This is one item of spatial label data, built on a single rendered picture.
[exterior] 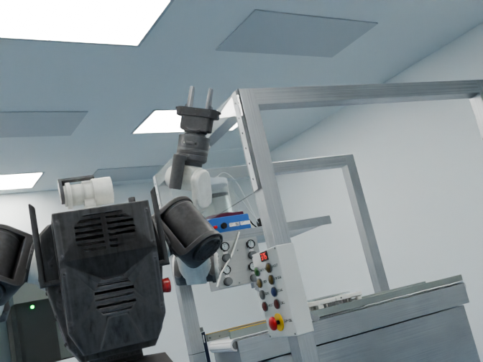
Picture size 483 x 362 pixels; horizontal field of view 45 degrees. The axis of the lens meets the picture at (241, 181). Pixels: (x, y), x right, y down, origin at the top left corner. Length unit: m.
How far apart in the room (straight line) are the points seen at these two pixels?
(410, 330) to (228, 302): 5.37
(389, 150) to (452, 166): 0.77
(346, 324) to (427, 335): 0.49
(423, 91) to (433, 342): 1.29
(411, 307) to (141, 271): 1.93
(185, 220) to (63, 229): 0.32
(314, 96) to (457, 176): 3.74
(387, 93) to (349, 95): 0.17
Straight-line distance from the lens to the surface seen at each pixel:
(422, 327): 3.05
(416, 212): 6.02
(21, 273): 1.34
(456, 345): 3.18
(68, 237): 1.21
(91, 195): 1.42
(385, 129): 6.22
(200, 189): 1.59
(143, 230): 1.22
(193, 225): 1.38
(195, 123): 1.62
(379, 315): 2.84
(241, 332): 2.47
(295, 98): 2.02
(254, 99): 1.94
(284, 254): 1.69
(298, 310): 1.69
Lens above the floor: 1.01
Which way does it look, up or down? 12 degrees up
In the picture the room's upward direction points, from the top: 13 degrees counter-clockwise
